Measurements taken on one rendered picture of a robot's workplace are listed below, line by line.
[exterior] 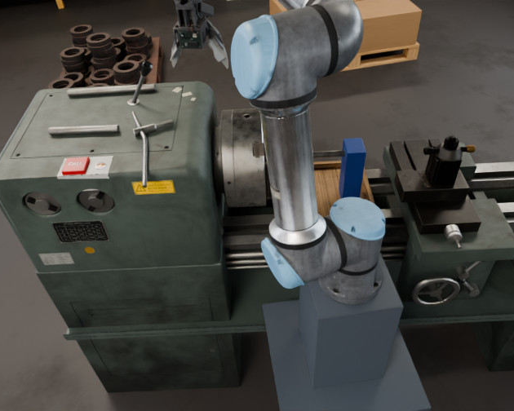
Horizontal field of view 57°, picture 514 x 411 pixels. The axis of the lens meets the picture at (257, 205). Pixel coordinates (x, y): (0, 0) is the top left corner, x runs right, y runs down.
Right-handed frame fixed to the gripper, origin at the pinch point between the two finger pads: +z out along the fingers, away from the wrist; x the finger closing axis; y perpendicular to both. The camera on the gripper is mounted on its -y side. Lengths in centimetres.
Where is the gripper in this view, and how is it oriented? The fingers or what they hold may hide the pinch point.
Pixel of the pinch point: (201, 67)
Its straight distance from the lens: 135.1
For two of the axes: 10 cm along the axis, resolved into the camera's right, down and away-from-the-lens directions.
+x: 9.9, 0.7, -1.5
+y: -1.5, 6.8, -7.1
